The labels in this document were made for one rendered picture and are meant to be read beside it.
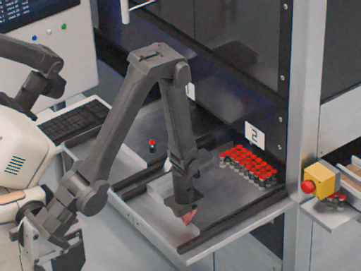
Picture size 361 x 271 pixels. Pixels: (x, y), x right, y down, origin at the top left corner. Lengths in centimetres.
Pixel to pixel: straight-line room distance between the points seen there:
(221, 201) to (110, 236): 127
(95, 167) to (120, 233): 177
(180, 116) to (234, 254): 100
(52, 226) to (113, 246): 169
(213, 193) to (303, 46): 59
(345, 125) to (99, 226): 160
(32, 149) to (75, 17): 106
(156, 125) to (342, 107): 69
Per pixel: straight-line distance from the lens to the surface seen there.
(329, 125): 253
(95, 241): 380
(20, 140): 210
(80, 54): 317
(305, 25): 227
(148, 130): 290
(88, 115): 310
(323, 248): 285
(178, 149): 227
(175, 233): 251
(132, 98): 200
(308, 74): 235
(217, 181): 268
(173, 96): 211
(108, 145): 204
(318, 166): 251
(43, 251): 213
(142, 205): 261
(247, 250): 298
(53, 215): 209
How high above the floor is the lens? 260
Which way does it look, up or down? 36 degrees down
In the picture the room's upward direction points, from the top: 5 degrees counter-clockwise
